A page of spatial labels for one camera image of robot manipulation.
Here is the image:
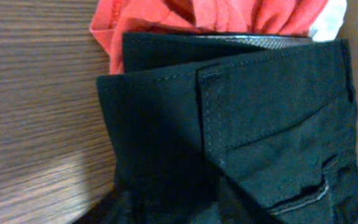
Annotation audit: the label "black shorts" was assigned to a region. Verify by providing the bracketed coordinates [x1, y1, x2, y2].
[96, 33, 358, 223]

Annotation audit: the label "red printed t-shirt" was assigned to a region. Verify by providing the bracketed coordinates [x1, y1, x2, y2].
[89, 0, 328, 75]

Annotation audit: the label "white garment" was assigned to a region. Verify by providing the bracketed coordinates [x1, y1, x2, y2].
[308, 0, 347, 42]

